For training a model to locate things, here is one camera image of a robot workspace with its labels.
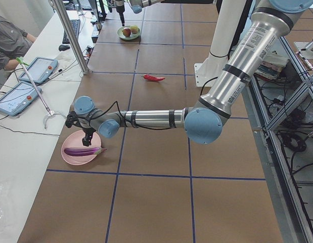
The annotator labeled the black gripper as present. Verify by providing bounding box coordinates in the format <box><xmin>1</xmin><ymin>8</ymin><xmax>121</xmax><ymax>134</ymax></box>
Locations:
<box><xmin>65</xmin><ymin>111</ymin><xmax>96</xmax><ymax>147</ymax></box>
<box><xmin>107</xmin><ymin>0</ymin><xmax>125</xmax><ymax>26</ymax></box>

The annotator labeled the purple eggplant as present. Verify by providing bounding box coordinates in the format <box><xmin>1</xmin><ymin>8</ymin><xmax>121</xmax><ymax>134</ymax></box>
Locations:
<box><xmin>64</xmin><ymin>147</ymin><xmax>107</xmax><ymax>156</ymax></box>

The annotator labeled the red yellow pomegranate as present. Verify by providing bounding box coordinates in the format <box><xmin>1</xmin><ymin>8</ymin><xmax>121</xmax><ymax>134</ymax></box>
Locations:
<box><xmin>122</xmin><ymin>27</ymin><xmax>131</xmax><ymax>37</ymax></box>

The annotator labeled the green pink peach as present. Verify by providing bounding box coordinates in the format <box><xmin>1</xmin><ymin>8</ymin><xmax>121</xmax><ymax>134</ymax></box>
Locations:
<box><xmin>130</xmin><ymin>25</ymin><xmax>140</xmax><ymax>34</ymax></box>

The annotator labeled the red chili pepper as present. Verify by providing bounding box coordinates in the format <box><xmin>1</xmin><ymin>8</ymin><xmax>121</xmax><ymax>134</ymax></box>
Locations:
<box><xmin>143</xmin><ymin>74</ymin><xmax>165</xmax><ymax>82</ymax></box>

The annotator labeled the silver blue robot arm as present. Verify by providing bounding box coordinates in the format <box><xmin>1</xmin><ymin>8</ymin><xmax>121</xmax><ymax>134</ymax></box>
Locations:
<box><xmin>65</xmin><ymin>1</ymin><xmax>313</xmax><ymax>146</ymax></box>
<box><xmin>107</xmin><ymin>0</ymin><xmax>162</xmax><ymax>26</ymax></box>

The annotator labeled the pink plate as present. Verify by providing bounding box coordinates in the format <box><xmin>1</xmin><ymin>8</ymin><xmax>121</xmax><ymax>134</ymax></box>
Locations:
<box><xmin>61</xmin><ymin>130</ymin><xmax>103</xmax><ymax>165</ymax></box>

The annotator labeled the light green plate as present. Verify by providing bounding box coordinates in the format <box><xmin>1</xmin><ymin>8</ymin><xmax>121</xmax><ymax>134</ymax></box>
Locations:
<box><xmin>117</xmin><ymin>25</ymin><xmax>141</xmax><ymax>41</ymax></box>

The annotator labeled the grabber stick tool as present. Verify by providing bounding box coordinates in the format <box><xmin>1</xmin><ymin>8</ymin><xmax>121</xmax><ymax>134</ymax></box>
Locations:
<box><xmin>16</xmin><ymin>57</ymin><xmax>66</xmax><ymax>130</ymax></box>

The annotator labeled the black keyboard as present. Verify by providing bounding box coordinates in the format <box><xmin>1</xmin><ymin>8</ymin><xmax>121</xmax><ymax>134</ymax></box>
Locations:
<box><xmin>62</xmin><ymin>19</ymin><xmax>81</xmax><ymax>44</ymax></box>

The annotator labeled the black computer mouse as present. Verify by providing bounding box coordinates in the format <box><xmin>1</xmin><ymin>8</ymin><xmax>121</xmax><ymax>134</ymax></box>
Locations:
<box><xmin>58</xmin><ymin>44</ymin><xmax>70</xmax><ymax>52</ymax></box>

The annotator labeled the teach pendant lower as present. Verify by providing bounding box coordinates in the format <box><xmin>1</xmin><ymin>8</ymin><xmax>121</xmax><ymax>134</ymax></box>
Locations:
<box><xmin>0</xmin><ymin>82</ymin><xmax>38</xmax><ymax>116</ymax></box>

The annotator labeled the teach pendant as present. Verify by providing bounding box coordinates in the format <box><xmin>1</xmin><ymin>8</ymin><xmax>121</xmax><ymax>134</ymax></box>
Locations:
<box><xmin>0</xmin><ymin>82</ymin><xmax>38</xmax><ymax>116</ymax></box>
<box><xmin>24</xmin><ymin>57</ymin><xmax>58</xmax><ymax>85</ymax></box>

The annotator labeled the teach pendant upper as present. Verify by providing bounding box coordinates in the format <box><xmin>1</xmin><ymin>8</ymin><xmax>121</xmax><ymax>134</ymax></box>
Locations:
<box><xmin>24</xmin><ymin>57</ymin><xmax>58</xmax><ymax>85</ymax></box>

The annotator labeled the person in grey shirt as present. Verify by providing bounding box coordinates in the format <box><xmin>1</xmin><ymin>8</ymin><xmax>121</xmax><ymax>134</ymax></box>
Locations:
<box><xmin>0</xmin><ymin>16</ymin><xmax>37</xmax><ymax>71</ymax></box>

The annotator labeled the stack of books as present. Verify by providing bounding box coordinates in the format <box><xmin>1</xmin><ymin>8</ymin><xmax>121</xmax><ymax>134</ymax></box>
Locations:
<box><xmin>255</xmin><ymin>54</ymin><xmax>289</xmax><ymax>80</ymax></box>

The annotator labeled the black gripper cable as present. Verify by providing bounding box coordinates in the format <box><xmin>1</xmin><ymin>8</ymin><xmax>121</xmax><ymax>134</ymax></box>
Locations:
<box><xmin>87</xmin><ymin>101</ymin><xmax>172</xmax><ymax>131</ymax></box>

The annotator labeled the aluminium frame post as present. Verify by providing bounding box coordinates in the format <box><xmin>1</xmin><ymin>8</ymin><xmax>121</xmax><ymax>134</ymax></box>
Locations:
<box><xmin>51</xmin><ymin>0</ymin><xmax>89</xmax><ymax>75</ymax></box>

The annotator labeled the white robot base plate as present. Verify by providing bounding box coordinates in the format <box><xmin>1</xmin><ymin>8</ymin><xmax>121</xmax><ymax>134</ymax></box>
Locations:
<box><xmin>194</xmin><ymin>56</ymin><xmax>225</xmax><ymax>87</ymax></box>

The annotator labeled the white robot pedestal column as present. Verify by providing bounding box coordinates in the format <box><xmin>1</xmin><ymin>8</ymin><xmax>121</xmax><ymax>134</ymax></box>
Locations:
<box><xmin>210</xmin><ymin>1</ymin><xmax>252</xmax><ymax>58</ymax></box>

